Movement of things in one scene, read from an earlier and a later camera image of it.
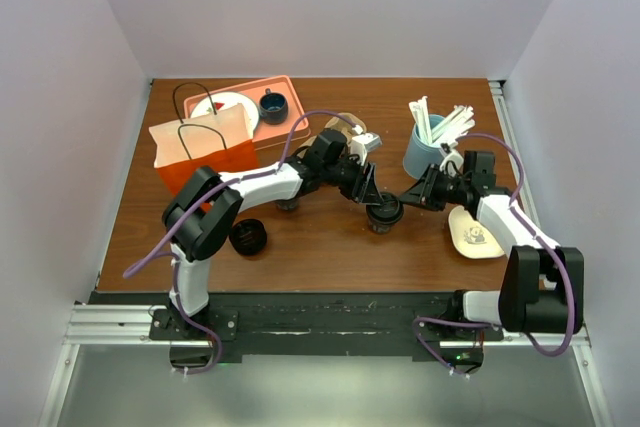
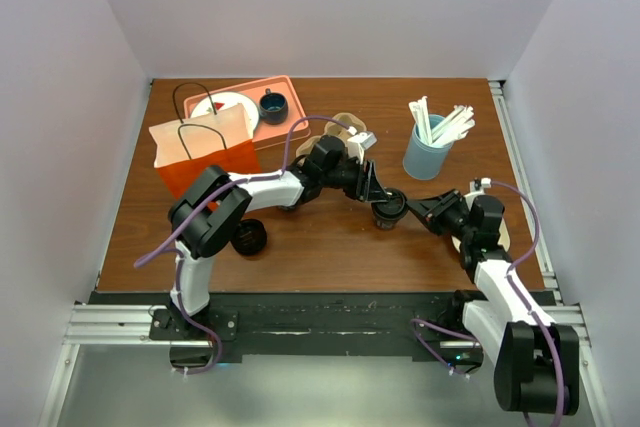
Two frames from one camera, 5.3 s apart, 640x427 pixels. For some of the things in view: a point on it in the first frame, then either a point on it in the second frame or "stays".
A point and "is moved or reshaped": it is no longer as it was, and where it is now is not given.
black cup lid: x=390 y=210 is moved or reshaped
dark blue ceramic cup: x=273 y=108 stays
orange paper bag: x=222 y=140 stays
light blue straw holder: x=418 y=155 stays
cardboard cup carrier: x=349 y=124 stays
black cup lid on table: x=248 y=236 stays
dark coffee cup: x=380 y=229 is moved or reshaped
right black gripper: x=423 y=192 -> x=433 y=209
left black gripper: x=359 y=191 stays
